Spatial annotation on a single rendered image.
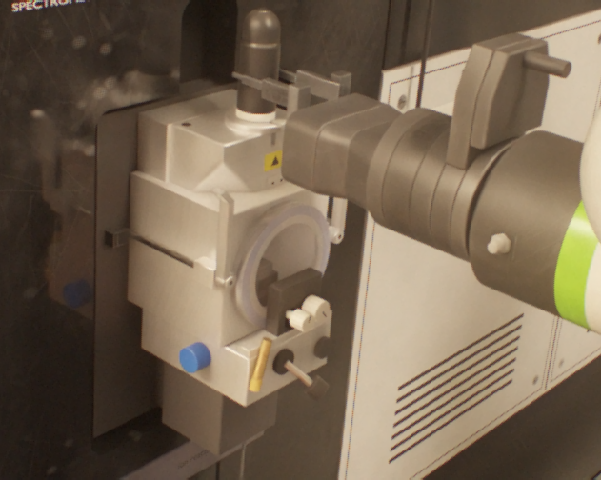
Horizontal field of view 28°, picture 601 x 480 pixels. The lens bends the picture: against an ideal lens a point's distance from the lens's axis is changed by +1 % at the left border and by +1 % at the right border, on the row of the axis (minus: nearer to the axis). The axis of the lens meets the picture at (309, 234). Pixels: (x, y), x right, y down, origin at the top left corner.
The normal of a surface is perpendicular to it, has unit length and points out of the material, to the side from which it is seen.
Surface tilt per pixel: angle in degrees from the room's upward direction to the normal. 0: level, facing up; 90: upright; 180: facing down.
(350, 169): 90
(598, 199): 99
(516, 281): 116
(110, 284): 90
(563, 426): 0
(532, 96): 90
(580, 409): 0
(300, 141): 90
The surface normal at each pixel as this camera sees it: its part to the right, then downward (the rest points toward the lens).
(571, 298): -0.65, 0.56
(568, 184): -0.37, -0.51
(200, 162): -0.65, 0.26
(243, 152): 0.75, 0.33
